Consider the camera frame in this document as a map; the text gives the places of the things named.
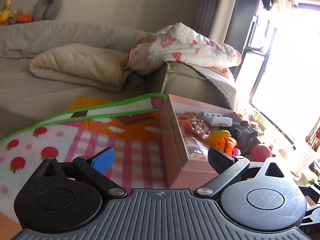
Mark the orange toy half shell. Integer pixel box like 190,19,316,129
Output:
214,137,237,157

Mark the dark grey plush mouse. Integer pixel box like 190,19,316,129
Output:
227,120,258,155

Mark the packaged bread orange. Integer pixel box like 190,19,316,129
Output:
183,135,209,160

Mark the white battery charger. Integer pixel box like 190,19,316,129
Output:
202,112,233,127

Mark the red snack packet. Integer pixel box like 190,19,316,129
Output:
177,112,212,140

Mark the yellow corn toy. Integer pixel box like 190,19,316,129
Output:
206,129,231,146

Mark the pink round toy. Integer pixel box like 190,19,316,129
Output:
250,144,276,162

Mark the pink cardboard box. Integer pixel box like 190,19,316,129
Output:
160,94,241,190

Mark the colourful cartoon play mat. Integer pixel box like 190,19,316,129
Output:
1,93,167,239

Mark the beige folded blanket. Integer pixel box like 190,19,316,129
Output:
29,43,132,93

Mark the beige sofa armrest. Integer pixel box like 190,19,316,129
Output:
145,62,237,110

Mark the floral pink white blanket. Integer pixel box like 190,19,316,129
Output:
126,23,241,79

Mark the orange plush toy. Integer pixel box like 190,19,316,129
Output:
16,14,34,23

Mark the grey neck pillow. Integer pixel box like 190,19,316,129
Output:
33,0,62,22

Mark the yellow plush duck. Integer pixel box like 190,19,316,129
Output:
0,0,13,25

